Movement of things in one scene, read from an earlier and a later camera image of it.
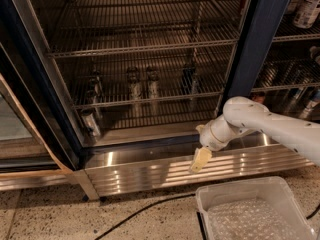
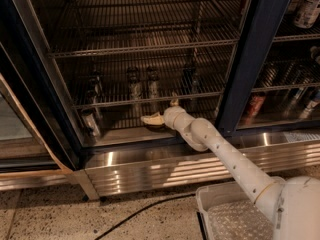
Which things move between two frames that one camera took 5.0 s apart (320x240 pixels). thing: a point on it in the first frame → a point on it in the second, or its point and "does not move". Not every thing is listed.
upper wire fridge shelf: (106, 19) does not move
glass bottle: (153, 77) does not move
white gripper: (210, 138) → (171, 116)
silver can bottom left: (91, 123) does not move
